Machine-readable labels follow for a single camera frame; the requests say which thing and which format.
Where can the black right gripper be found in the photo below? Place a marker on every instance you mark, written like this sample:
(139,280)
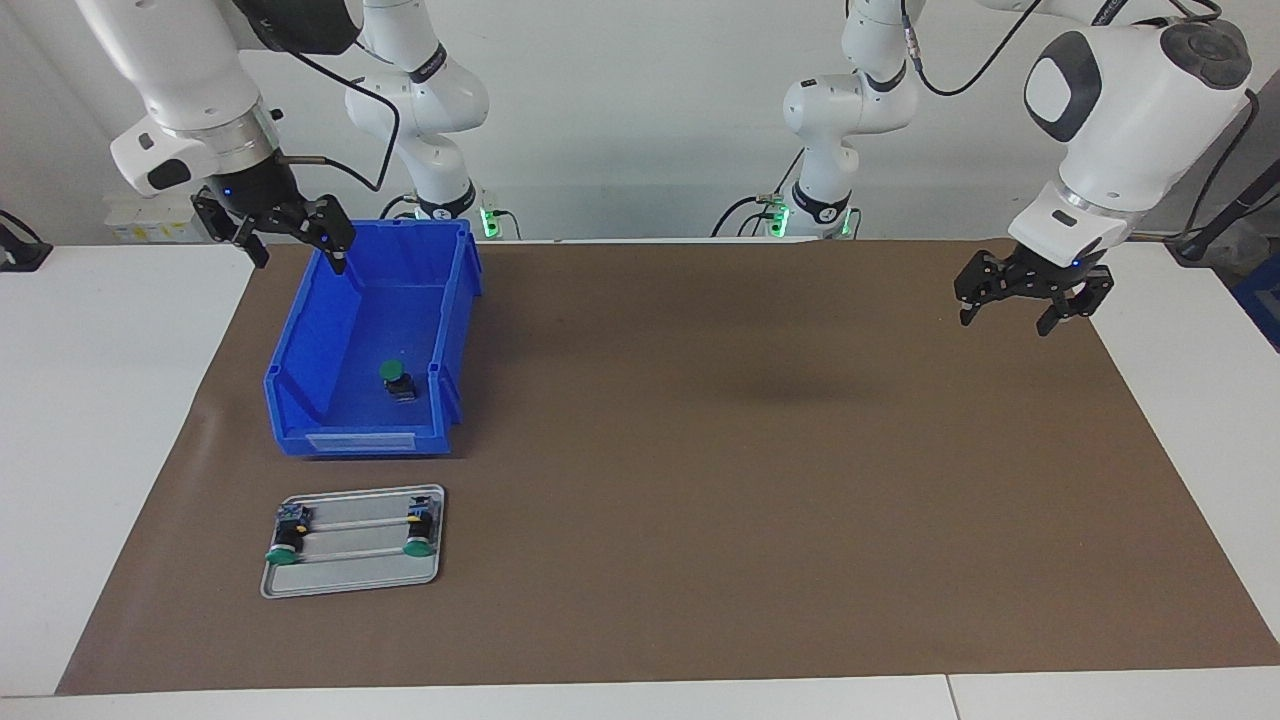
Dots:
(252,188)

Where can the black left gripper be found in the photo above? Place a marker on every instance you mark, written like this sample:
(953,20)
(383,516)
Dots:
(1045,272)

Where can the green push button switch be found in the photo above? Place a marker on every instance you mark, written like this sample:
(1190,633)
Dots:
(397,380)
(288,540)
(420,530)

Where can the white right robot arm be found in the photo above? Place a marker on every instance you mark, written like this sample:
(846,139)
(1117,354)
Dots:
(190,80)

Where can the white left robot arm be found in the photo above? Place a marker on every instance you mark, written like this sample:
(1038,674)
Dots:
(1120,110)

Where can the white cardboard box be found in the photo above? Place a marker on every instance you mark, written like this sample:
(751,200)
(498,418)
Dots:
(140,218)

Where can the blue plastic storage bin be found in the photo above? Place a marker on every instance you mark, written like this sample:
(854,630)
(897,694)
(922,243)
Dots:
(340,350)

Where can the black stand pole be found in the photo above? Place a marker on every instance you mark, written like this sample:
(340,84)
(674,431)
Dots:
(1235,210)

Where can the blue crate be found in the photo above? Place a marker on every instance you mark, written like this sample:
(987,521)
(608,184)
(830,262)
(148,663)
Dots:
(1262,305)

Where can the black table clamp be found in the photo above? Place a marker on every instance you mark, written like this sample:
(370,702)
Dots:
(20,255)

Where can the brown table mat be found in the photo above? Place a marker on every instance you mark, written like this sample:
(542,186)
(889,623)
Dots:
(750,480)

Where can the silver metal tray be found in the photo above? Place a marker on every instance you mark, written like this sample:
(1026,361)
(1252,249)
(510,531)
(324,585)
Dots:
(350,578)

